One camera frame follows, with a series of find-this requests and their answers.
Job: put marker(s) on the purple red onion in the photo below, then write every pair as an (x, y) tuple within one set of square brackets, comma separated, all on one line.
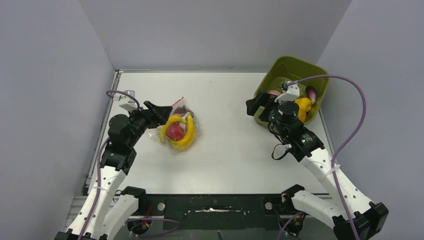
[(275, 92)]

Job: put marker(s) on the clear zip top bag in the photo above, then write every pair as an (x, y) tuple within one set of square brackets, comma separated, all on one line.
[(154, 134)]

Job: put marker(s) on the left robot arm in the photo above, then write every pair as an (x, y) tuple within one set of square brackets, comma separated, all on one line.
[(97, 219)]

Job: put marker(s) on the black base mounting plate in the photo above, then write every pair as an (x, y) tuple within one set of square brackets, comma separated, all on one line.
[(227, 212)]

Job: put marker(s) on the green plastic bin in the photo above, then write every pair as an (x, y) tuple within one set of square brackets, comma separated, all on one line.
[(289, 68)]

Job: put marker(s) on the dark purple grapes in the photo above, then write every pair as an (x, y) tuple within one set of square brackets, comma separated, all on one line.
[(183, 110)]

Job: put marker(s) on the purple eggplant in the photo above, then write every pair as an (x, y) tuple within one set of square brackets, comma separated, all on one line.
[(311, 94)]

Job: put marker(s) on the aluminium frame rail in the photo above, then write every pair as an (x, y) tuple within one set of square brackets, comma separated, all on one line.
[(75, 208)]

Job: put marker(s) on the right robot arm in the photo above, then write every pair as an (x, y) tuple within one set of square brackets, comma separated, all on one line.
[(352, 211)]

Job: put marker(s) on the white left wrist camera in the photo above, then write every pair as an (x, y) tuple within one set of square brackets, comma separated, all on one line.
[(126, 100)]

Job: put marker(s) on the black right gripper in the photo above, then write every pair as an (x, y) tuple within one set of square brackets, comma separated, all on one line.
[(253, 105)]

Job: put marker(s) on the red apple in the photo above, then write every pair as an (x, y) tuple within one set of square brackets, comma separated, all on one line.
[(175, 132)]

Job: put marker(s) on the yellow banana bunch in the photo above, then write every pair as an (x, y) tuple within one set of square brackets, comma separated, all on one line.
[(189, 133)]

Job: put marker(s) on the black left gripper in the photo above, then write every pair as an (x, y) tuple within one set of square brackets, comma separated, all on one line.
[(159, 114)]

